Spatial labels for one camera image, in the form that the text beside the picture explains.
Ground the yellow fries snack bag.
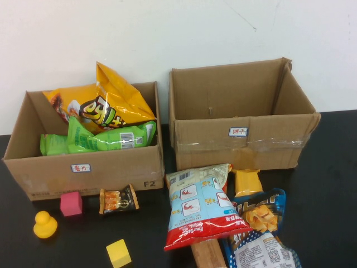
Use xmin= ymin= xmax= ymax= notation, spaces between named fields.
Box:
xmin=41 ymin=61 xmax=157 ymax=134

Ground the green snack bag with barcode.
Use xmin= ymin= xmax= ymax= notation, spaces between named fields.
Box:
xmin=91 ymin=120 xmax=157 ymax=152

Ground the cardboard box marked F2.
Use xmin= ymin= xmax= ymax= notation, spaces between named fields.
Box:
xmin=1 ymin=80 xmax=165 ymax=202

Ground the wooden board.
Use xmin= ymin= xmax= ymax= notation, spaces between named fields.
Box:
xmin=191 ymin=238 xmax=227 ymax=268

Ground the blue potato chips bag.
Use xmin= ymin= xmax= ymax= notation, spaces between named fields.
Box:
xmin=220 ymin=187 xmax=302 ymax=268

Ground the small brown and orange snack packet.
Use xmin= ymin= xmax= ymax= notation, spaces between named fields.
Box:
xmin=99 ymin=183 xmax=141 ymax=216

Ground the yellow foam cube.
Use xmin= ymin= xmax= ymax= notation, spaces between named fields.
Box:
xmin=105 ymin=238 xmax=133 ymax=268

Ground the pink foam cube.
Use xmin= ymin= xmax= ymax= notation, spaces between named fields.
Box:
xmin=60 ymin=191 xmax=84 ymax=217

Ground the yellow wafer packet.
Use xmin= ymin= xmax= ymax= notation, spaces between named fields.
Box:
xmin=233 ymin=168 xmax=263 ymax=197

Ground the taped cardboard box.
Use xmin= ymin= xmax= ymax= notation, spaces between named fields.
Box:
xmin=168 ymin=57 xmax=322 ymax=171

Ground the red and blue shrimp snack bag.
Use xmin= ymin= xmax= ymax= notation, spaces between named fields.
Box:
xmin=163 ymin=163 xmax=254 ymax=252

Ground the small green snack bag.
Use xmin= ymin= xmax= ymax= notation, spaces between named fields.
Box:
xmin=40 ymin=133 xmax=70 ymax=156

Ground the yellow rubber duck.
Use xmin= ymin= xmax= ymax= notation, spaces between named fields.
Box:
xmin=32 ymin=210 xmax=59 ymax=240

